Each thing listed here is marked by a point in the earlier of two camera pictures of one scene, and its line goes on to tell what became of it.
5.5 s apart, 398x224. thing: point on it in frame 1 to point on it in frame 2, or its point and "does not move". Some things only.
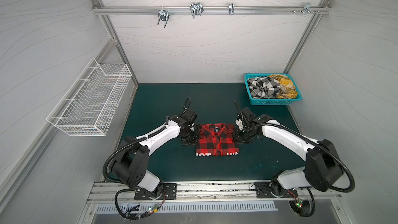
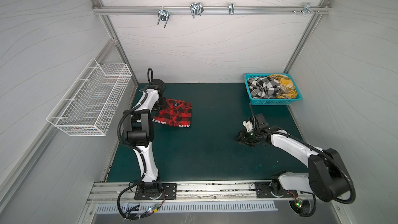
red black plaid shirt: [217, 140] to [179, 113]
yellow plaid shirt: [287, 89] does not move
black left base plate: [166, 191] does not move
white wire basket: [89, 106] does not move
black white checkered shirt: [264, 87] does not move
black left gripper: [195, 139] to [164, 105]
